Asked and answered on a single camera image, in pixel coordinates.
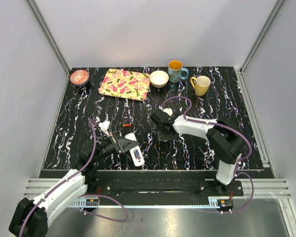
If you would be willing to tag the left aluminium frame post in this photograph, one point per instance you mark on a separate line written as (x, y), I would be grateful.
(47, 33)

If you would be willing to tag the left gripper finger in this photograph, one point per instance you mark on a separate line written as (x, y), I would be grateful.
(129, 141)
(128, 146)

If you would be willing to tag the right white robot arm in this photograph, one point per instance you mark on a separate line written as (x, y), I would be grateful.
(227, 142)

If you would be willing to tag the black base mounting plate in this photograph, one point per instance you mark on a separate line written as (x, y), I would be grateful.
(161, 189)

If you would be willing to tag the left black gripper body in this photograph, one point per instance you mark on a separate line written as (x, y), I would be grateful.
(112, 147)

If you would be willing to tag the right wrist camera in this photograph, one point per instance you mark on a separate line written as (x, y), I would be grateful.
(168, 111)

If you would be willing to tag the cream ceramic bowl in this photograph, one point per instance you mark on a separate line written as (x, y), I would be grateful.
(159, 79)

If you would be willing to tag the floral rectangular tray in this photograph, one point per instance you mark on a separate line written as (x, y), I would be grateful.
(125, 84)

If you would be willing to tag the red patterned small bowl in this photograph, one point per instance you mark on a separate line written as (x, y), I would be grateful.
(79, 77)

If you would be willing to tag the yellow mug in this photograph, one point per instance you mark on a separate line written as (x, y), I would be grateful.
(200, 84)

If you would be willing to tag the blue AAA battery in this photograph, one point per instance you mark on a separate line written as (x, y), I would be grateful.
(137, 154)

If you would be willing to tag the aluminium frame post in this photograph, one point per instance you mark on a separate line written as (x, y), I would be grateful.
(47, 33)
(262, 34)

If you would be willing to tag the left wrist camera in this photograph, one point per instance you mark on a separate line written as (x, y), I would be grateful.
(104, 127)

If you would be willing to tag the blue butterfly mug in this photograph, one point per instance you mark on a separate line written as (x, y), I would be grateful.
(176, 71)

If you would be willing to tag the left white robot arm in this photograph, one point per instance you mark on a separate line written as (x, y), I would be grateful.
(33, 217)

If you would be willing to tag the right aluminium frame post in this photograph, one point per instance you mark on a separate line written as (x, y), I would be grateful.
(262, 34)

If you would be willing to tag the white remote control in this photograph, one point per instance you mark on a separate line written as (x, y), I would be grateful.
(137, 163)

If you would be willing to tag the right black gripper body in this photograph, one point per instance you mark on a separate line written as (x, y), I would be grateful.
(160, 128)

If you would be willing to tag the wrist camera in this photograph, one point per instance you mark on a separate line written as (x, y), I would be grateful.
(168, 111)
(104, 127)

